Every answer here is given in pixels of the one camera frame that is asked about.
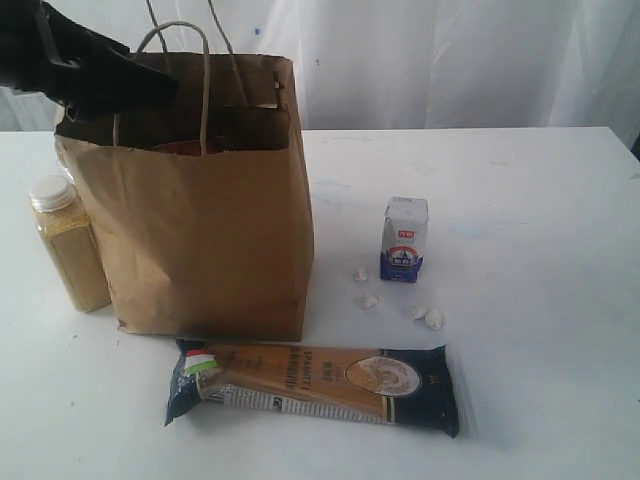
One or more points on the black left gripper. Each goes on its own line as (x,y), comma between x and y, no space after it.
(83,71)

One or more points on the yellow grain plastic bottle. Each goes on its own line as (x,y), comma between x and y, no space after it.
(65,229)

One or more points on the small white blue milk carton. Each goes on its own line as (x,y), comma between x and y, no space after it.
(404,237)

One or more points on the spaghetti pack dark blue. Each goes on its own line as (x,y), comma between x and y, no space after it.
(405,387)

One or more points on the white garlic clove lower left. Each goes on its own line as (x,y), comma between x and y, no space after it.
(369,301)

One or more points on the white backdrop curtain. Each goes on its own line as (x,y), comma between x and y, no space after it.
(418,64)

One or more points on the brown paper shopping bag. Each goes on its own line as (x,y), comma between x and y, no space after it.
(219,245)

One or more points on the white garlic clove far left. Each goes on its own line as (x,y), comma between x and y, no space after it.
(361,274)

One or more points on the kraft pouch with orange label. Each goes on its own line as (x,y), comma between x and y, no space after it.
(188,148)

